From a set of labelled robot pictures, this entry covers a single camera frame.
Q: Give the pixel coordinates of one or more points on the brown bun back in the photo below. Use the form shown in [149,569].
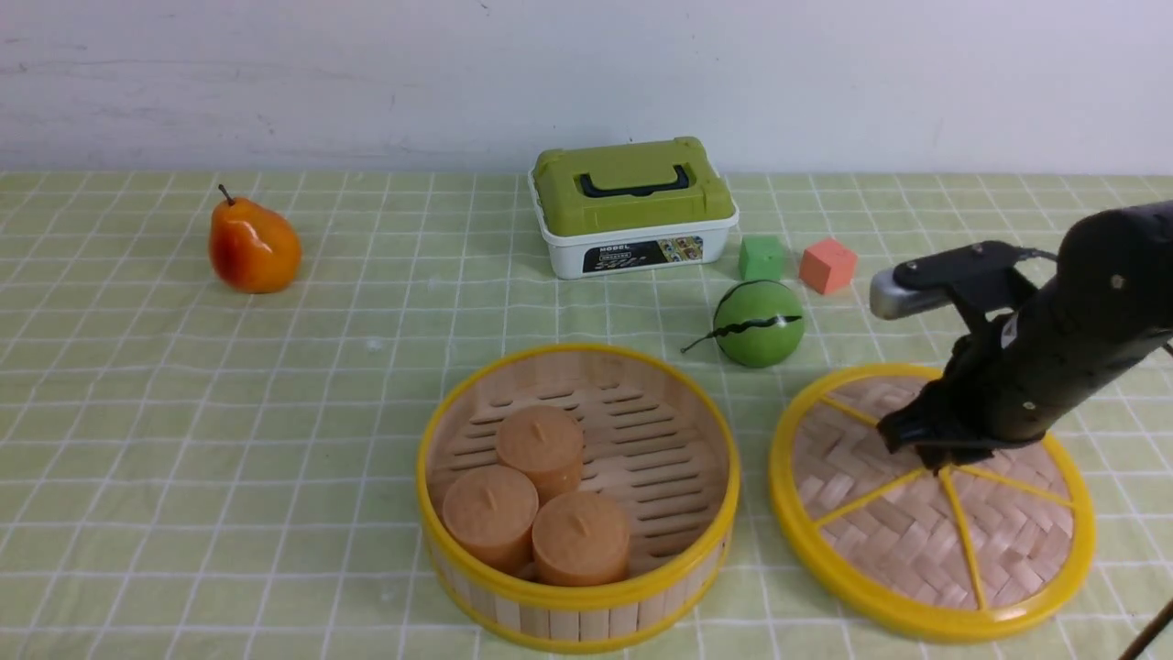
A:
[546,444]

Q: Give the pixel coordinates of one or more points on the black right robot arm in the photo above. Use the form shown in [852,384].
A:
[1113,271]

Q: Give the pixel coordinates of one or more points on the green lidded white storage box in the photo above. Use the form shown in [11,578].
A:
[637,206]

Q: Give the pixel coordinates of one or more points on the brown bun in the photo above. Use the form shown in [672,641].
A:
[546,444]
[581,540]
[489,512]

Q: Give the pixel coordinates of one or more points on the brown bun left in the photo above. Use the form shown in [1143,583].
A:
[489,512]

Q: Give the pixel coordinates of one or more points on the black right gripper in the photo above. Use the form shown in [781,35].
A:
[1019,381]

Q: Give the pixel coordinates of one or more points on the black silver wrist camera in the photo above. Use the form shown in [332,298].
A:
[975,280]

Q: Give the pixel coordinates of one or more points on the orange toy pear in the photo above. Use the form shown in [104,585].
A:
[251,248]

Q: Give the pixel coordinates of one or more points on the green foam cube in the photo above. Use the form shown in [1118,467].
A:
[761,258]

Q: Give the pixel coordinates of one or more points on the yellow bamboo steamer basket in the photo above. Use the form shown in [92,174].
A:
[653,441]

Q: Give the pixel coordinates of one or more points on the orange foam cube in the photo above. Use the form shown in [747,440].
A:
[828,266]

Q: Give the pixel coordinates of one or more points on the green toy watermelon ball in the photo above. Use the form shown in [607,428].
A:
[757,324]

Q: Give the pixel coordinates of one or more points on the brown bun right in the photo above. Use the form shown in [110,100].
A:
[581,540]

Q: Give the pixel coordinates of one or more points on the green checkered tablecloth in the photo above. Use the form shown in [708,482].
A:
[191,472]

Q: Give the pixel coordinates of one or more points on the yellow woven steamer lid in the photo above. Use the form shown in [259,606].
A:
[956,555]

